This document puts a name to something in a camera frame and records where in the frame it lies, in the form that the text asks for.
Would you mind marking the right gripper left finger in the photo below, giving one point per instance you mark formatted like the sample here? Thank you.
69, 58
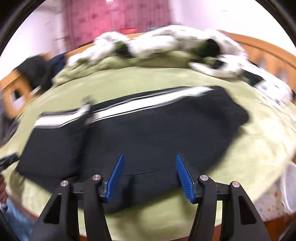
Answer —
59, 218

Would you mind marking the pink red curtain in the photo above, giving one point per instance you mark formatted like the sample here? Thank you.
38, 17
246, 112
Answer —
86, 20

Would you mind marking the grey garment on footboard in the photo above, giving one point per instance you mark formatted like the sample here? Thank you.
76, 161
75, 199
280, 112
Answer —
8, 128

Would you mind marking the white floral comforter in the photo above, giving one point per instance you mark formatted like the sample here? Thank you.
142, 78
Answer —
221, 56

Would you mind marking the navy garment on footboard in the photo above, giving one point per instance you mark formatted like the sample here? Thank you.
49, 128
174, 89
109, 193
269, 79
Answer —
56, 64

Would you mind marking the green fleece blanket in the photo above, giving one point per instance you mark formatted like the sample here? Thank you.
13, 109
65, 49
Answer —
170, 59

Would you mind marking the dark navy striped pants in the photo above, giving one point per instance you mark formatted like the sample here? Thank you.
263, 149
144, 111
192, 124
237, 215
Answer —
148, 128

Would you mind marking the green bed sheet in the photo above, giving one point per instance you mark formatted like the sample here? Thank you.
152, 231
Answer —
255, 158

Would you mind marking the white patterned mattress side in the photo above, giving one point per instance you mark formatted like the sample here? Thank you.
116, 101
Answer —
279, 200

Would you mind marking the left hand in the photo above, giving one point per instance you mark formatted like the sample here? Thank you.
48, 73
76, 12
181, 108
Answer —
3, 194

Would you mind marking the light blue sleeve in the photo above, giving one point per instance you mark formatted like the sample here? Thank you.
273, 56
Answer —
21, 224

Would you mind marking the black jacket on footboard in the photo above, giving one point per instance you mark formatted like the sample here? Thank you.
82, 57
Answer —
37, 71

